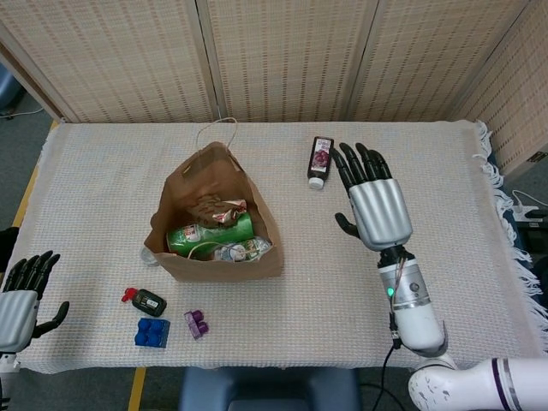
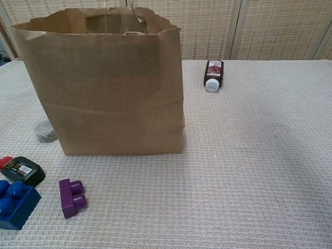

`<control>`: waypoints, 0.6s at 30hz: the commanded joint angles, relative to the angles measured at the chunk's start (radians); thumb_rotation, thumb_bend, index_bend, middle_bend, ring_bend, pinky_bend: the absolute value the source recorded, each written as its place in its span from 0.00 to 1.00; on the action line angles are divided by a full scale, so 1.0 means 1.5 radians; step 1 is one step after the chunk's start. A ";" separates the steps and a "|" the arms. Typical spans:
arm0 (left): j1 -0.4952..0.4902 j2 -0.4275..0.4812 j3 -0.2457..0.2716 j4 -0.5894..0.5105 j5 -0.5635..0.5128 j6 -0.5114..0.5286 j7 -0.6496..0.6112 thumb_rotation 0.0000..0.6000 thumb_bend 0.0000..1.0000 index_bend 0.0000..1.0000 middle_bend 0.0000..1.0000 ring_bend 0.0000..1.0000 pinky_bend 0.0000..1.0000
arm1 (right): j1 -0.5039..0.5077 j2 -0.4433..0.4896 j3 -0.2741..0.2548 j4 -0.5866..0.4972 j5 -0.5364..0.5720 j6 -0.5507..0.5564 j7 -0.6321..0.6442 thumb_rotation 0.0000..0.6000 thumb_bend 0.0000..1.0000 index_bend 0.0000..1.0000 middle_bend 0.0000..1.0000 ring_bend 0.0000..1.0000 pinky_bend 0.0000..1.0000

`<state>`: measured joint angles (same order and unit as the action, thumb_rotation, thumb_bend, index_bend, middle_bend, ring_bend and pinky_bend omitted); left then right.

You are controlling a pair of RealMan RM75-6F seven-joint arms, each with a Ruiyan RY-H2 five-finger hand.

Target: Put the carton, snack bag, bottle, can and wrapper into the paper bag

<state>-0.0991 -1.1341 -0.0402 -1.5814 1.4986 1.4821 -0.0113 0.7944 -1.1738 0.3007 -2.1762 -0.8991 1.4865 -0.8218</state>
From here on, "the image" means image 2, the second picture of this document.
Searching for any brown paper bag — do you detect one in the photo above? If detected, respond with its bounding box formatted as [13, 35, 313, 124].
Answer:
[10, 6, 185, 156]

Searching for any dark purple juice bottle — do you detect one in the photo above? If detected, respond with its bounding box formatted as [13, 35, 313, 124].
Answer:
[203, 60, 225, 93]

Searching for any black bottle red cap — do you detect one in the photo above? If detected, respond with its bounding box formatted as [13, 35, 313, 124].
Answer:
[0, 156, 46, 188]

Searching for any white woven tablecloth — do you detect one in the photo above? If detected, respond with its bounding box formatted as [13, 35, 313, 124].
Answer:
[0, 59, 332, 249]

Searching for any purple toy building block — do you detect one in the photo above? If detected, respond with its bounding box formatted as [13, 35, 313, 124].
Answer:
[58, 178, 87, 219]

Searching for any clear container of clips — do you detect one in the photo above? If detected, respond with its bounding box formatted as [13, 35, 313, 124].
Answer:
[31, 119, 57, 143]

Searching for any blue toy building block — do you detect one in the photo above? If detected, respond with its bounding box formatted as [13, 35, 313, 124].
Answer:
[0, 179, 42, 231]

